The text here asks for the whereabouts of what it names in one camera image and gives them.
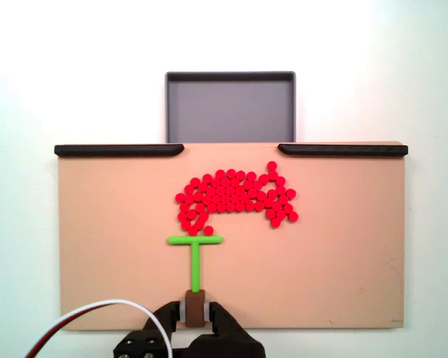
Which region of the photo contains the green T pusher brown handle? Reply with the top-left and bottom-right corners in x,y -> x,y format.
167,234 -> 224,328

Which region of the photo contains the grey rectangular container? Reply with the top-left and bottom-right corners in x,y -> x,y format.
164,70 -> 297,144

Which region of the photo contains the beige flat board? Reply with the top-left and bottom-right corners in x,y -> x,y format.
55,140 -> 408,332

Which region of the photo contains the white red black servo cable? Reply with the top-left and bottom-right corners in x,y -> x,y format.
22,298 -> 172,358

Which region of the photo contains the black edge rail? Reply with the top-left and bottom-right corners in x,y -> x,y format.
277,142 -> 409,158
54,144 -> 185,158

